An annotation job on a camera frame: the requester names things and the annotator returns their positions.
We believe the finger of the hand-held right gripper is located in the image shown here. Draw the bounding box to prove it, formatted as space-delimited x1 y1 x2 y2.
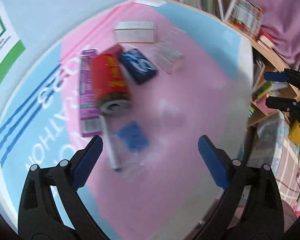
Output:
266 96 300 120
264 68 300 98

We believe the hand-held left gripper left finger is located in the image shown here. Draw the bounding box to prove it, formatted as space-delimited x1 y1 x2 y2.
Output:
18 135 110 240

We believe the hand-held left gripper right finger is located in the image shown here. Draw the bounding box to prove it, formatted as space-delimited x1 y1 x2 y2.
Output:
198 135 284 240

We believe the white pen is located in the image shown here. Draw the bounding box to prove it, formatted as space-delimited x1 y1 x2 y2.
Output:
100 115 122 172

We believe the clear bag with blue item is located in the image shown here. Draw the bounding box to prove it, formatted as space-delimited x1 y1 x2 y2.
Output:
105 120 160 175

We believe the purple carton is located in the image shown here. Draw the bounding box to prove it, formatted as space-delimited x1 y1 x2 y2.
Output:
79 49 103 138

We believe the red cylindrical can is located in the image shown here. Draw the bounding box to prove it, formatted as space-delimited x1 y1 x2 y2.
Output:
91 44 131 117

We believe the clear plastic box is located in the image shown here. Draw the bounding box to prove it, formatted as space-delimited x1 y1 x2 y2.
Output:
154 27 185 74

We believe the blue small box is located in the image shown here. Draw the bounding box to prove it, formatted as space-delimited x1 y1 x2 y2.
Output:
119 48 157 85

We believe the white cardboard box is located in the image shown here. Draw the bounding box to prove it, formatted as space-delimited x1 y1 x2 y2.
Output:
113 21 157 43

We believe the pile of shelf books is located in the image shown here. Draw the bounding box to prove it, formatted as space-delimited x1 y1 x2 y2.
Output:
249 60 288 115

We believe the wooden bookshelf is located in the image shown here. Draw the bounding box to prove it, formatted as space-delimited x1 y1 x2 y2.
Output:
140 0 300 128

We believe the yellow plastic piece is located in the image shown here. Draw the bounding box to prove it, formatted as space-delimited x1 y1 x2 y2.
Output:
289 121 300 147

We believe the stack of flat books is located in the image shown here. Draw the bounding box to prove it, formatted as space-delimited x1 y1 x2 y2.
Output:
256 29 275 50

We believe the clear plastic storage bag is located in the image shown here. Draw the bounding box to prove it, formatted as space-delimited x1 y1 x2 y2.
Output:
247 112 290 170

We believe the purple curtain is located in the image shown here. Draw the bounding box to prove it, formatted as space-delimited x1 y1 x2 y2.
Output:
240 0 300 65

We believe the plaid blanket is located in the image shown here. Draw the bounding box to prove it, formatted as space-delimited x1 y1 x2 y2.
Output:
272 117 300 218

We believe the pink and blue printed cloth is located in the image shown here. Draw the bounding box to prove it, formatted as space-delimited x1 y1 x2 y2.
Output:
0 1 253 240

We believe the row of colourful books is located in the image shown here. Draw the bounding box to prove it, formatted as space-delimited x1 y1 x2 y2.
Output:
226 0 264 39

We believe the white paper sheet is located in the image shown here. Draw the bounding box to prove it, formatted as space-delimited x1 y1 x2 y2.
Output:
134 0 165 7

